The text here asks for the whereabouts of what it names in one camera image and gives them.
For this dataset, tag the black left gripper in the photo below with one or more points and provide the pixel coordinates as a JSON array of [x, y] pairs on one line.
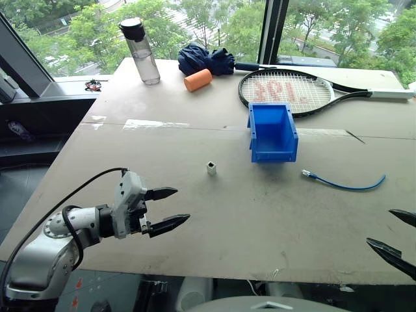
[[140, 219]]

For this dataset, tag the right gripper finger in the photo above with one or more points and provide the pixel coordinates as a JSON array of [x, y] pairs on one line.
[[390, 252], [408, 216]]

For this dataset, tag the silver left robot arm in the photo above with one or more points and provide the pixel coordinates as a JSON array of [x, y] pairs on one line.
[[42, 260]]

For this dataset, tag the small white metal connector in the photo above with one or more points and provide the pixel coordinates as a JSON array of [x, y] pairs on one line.
[[211, 170]]

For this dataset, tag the white rounded cylinder under table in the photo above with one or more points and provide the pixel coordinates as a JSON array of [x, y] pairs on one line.
[[194, 292]]

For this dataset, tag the blue plastic storage bin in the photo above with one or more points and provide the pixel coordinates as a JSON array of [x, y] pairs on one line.
[[273, 152]]

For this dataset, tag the black white tennis racket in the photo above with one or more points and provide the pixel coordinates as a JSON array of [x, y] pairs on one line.
[[386, 94]]

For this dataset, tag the orange foam cylinder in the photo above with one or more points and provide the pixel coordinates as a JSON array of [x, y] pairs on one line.
[[197, 79]]

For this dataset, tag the grey rounded robot body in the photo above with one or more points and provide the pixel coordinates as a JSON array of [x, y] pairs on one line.
[[266, 305]]

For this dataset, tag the small red black clip bundle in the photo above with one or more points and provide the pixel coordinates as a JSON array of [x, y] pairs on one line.
[[92, 85]]

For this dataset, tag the clear water bottle black lid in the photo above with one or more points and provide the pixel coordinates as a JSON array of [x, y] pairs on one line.
[[144, 58]]

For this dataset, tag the navy folded umbrella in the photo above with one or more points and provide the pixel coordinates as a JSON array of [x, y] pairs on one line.
[[201, 58]]

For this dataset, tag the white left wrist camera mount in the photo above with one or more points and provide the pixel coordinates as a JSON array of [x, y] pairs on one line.
[[125, 198]]

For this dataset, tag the black window frame post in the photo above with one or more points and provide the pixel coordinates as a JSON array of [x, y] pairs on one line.
[[273, 29]]

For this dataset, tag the grey slanted window frame beam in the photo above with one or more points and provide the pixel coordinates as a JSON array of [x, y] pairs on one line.
[[22, 55]]

